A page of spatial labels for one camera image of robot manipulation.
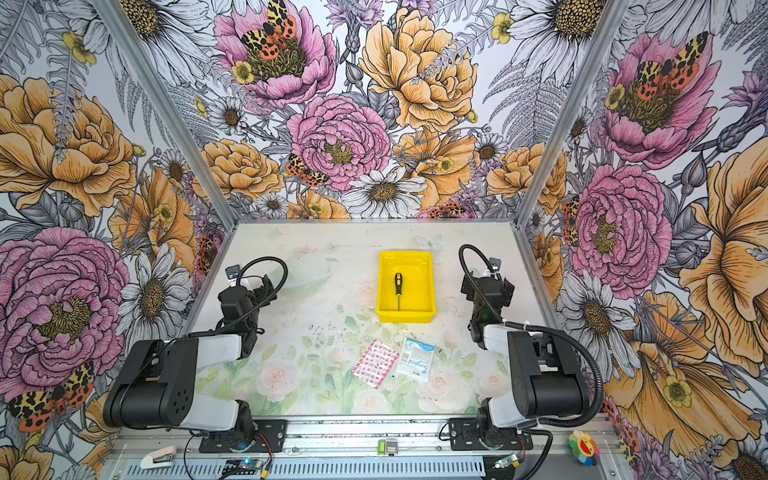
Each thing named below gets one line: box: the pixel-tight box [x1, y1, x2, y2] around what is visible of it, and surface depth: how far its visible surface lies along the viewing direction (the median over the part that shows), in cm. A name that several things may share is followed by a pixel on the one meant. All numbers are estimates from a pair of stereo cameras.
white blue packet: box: [396, 337, 436, 383], surface depth 89 cm
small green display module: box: [377, 438, 399, 457], surface depth 72 cm
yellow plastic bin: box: [376, 251, 437, 323], surface depth 101 cm
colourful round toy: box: [568, 430, 601, 467], surface depth 73 cm
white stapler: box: [139, 445, 177, 469], surface depth 71 cm
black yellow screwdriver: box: [395, 272, 403, 311], surface depth 104 cm
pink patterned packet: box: [352, 339, 400, 390], surface depth 87 cm
